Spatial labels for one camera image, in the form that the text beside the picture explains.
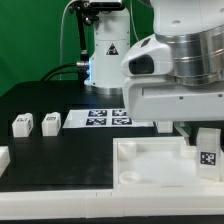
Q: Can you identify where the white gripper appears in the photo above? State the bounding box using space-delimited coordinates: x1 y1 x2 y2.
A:
121 33 224 145

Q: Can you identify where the white square tabletop part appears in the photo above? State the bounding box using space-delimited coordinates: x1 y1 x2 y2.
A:
113 137 224 195

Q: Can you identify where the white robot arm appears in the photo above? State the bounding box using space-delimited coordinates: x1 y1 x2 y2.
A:
85 0 224 122

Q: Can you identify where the white marker sheet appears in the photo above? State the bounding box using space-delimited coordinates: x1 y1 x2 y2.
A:
63 108 154 128

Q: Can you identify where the white front wall rail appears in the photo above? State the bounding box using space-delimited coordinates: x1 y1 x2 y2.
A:
0 187 224 220

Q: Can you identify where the black cable bundle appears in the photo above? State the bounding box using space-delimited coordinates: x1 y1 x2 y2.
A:
40 62 88 82

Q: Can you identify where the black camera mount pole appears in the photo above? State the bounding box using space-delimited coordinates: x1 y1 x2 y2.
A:
69 0 97 68

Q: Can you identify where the white cable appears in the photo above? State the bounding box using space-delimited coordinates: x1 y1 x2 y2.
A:
58 0 78 81

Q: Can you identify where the white left wall piece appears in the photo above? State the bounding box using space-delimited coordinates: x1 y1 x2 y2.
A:
0 146 10 177

